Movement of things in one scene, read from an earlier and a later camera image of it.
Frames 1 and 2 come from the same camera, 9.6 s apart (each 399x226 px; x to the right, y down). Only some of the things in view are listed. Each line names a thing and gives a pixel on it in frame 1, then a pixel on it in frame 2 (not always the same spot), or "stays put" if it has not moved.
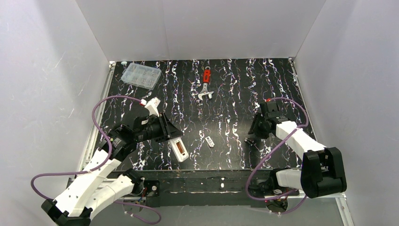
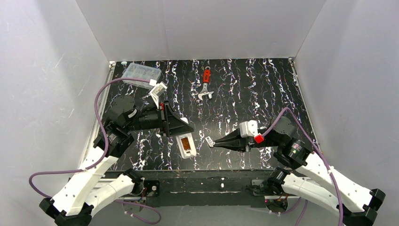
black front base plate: [206, 188] stays put
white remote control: [179, 149] -> [187, 143]
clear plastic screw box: [140, 76] stays put
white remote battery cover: [210, 141] stays put
